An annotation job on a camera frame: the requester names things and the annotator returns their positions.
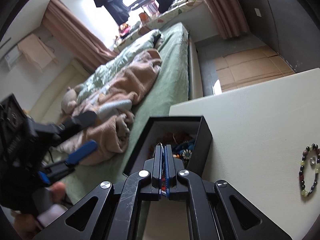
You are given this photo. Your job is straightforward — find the black jewelry box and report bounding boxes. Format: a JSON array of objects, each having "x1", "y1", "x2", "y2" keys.
[{"x1": 124, "y1": 116, "x2": 213, "y2": 176}]

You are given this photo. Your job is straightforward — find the black green beaded bracelet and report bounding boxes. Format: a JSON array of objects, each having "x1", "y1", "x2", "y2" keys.
[{"x1": 298, "y1": 142, "x2": 320, "y2": 197}]

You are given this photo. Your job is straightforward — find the left hand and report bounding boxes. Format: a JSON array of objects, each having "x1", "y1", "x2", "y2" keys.
[{"x1": 11, "y1": 181, "x2": 67, "y2": 239}]

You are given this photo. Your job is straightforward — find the beige plush toy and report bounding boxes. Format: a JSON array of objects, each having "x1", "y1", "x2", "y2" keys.
[{"x1": 61, "y1": 84, "x2": 84, "y2": 115}]

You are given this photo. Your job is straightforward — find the pink fleece blanket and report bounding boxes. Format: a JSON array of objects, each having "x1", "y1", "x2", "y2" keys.
[{"x1": 55, "y1": 48, "x2": 162, "y2": 165}]

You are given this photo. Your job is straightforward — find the left pink curtain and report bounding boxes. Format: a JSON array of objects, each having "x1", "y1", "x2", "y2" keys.
[{"x1": 42, "y1": 0, "x2": 118, "y2": 72}]

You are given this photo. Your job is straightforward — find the pink curtain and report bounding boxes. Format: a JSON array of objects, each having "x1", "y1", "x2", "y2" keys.
[
  {"x1": 203, "y1": 0, "x2": 249, "y2": 40},
  {"x1": 42, "y1": 0, "x2": 118, "y2": 72}
]

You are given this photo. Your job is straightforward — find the green bed mattress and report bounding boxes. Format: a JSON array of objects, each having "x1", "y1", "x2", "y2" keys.
[{"x1": 63, "y1": 23, "x2": 190, "y2": 203}]

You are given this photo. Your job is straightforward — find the green floral quilt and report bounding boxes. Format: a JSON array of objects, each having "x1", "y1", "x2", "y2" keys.
[{"x1": 76, "y1": 29, "x2": 164, "y2": 105}]

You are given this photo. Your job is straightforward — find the flattened cardboard sheets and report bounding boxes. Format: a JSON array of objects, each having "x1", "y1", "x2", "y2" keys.
[{"x1": 214, "y1": 46, "x2": 295, "y2": 92}]

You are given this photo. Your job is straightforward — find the floral window seat cushion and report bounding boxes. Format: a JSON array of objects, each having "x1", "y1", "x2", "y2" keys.
[{"x1": 113, "y1": 0, "x2": 203, "y2": 53}]

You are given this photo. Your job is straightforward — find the hanging dark clothes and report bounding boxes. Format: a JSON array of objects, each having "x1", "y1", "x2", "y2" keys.
[{"x1": 93, "y1": 0, "x2": 129, "y2": 25}]

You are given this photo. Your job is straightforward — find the right pink curtain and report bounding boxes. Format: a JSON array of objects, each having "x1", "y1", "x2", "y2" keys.
[{"x1": 203, "y1": 0, "x2": 249, "y2": 40}]

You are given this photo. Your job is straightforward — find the white wall switch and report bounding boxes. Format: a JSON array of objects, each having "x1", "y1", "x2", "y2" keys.
[{"x1": 254, "y1": 8, "x2": 262, "y2": 17}]

